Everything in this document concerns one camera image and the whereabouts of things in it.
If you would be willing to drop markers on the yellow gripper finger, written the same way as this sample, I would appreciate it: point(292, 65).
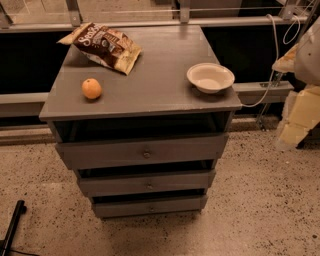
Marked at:
point(301, 113)
point(286, 63)

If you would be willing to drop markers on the grey bottom drawer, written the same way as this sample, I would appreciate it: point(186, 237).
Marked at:
point(152, 206)

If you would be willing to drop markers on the grey drawer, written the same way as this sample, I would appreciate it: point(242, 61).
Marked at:
point(100, 154)
point(152, 206)
point(146, 183)

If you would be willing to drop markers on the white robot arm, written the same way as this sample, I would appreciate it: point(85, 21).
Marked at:
point(307, 61)

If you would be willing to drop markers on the grey wooden drawer cabinet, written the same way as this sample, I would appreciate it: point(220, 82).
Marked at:
point(154, 101)

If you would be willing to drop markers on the grey middle drawer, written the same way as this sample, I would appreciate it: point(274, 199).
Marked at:
point(146, 183)

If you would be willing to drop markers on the grey top drawer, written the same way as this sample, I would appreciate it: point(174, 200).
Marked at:
point(100, 154)

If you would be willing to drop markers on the white bowl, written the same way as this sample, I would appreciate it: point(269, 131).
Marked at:
point(210, 78)

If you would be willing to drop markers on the brown snack chip bag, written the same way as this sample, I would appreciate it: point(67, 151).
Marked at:
point(106, 46)

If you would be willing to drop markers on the orange fruit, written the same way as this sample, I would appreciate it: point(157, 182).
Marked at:
point(91, 88)

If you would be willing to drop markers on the black stand leg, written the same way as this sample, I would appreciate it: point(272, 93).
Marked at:
point(5, 244)

